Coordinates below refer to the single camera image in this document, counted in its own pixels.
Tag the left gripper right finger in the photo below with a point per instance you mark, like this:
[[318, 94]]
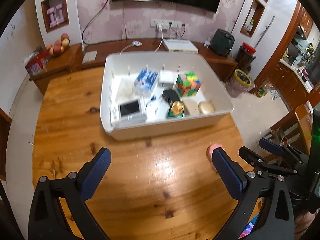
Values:
[[275, 220]]

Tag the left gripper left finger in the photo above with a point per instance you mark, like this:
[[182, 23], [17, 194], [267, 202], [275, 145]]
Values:
[[47, 219]]

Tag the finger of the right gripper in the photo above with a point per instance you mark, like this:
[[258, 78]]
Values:
[[261, 164], [288, 153]]

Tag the pink correction tape dispenser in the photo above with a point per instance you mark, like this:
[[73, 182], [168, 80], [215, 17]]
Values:
[[210, 149]]

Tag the round cream compact case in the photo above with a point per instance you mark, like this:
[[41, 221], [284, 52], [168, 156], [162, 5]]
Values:
[[206, 107]]

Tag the green gold round tin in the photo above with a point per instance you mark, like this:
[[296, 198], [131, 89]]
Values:
[[176, 110]]

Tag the white handheld game console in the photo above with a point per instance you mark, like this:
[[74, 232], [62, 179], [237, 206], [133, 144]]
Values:
[[128, 112]]

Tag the black power adapter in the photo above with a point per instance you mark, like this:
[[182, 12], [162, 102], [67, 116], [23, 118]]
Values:
[[170, 96]]

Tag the white usb charger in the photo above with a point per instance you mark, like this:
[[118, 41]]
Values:
[[166, 79]]

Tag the clear plastic box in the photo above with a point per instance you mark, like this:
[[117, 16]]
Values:
[[127, 91]]

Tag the yellow rim trash bin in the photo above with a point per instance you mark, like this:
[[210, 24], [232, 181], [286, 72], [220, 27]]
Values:
[[239, 83]]

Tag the beige faceted box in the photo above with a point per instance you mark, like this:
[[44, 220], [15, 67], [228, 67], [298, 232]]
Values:
[[190, 107]]

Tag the colourful puzzle cube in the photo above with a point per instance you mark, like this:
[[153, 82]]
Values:
[[187, 84]]

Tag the red lid dark jar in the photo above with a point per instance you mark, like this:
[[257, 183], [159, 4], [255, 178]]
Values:
[[245, 56]]

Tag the white correction tape dispenser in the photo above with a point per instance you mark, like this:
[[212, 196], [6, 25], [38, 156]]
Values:
[[156, 109]]

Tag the white plastic storage bin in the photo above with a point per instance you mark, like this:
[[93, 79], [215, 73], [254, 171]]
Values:
[[128, 65]]

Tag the dark green toaster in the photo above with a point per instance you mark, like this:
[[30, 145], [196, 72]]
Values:
[[222, 42]]

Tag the wooden tv cabinet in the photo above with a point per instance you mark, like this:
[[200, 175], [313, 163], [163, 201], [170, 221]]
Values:
[[71, 61]]

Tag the blue tissue pack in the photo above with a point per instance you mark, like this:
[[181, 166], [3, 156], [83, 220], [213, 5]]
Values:
[[146, 80]]

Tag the red snack bag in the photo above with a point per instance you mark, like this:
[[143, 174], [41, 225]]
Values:
[[36, 62]]

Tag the white card on cabinet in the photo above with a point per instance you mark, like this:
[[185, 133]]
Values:
[[89, 56]]

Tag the white set-top box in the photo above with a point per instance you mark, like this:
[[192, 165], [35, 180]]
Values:
[[181, 46]]

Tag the bowl of peaches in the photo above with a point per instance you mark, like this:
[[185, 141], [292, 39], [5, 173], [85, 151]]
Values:
[[59, 46]]

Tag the pink dumbbells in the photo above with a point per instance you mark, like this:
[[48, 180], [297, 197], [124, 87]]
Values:
[[56, 15]]

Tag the white wall power strip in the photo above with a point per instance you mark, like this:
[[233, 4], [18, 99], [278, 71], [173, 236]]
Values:
[[165, 24]]

